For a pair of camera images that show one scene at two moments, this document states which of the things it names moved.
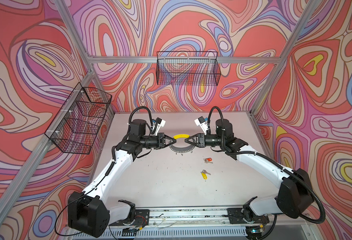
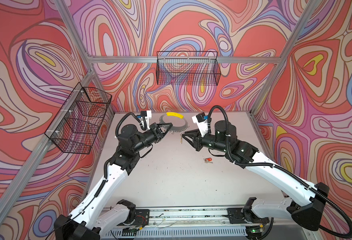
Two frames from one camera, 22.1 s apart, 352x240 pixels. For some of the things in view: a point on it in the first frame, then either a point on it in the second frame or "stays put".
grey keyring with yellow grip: (181, 149) to (175, 128)
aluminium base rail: (211, 223) stays put
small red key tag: (208, 160) stays put
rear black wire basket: (188, 68) stays put
